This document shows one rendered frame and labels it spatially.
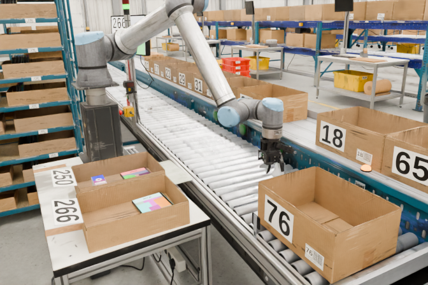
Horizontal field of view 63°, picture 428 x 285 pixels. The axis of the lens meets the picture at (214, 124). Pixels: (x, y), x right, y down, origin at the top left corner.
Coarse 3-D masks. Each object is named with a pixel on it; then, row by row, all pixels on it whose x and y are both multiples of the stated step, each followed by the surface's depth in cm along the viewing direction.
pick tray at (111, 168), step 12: (120, 156) 180; (132, 156) 183; (144, 156) 186; (72, 168) 170; (84, 168) 173; (96, 168) 176; (108, 168) 179; (120, 168) 182; (132, 168) 185; (156, 168) 175; (84, 180) 174; (108, 180) 175; (120, 180) 153; (132, 180) 156
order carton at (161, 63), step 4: (156, 60) 414; (160, 60) 416; (164, 60) 418; (168, 60) 420; (172, 60) 422; (176, 60) 424; (180, 60) 413; (184, 60) 402; (160, 64) 388; (160, 68) 390; (160, 72) 393; (164, 72) 381; (160, 76) 395; (164, 76) 383
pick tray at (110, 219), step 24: (96, 192) 146; (120, 192) 151; (144, 192) 156; (168, 192) 157; (96, 216) 143; (120, 216) 142; (144, 216) 127; (168, 216) 132; (96, 240) 121; (120, 240) 126
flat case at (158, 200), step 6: (138, 198) 151; (144, 198) 151; (150, 198) 150; (156, 198) 150; (162, 198) 150; (138, 204) 146; (144, 204) 146; (150, 204) 146; (156, 204) 146; (162, 204) 146; (168, 204) 145; (138, 210) 143; (144, 210) 142; (150, 210) 141
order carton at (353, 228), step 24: (312, 168) 145; (264, 192) 130; (288, 192) 142; (312, 192) 148; (336, 192) 137; (360, 192) 127; (312, 216) 138; (336, 216) 138; (360, 216) 128; (384, 216) 109; (288, 240) 121; (312, 240) 110; (336, 240) 101; (360, 240) 106; (384, 240) 112; (312, 264) 112; (336, 264) 104; (360, 264) 109
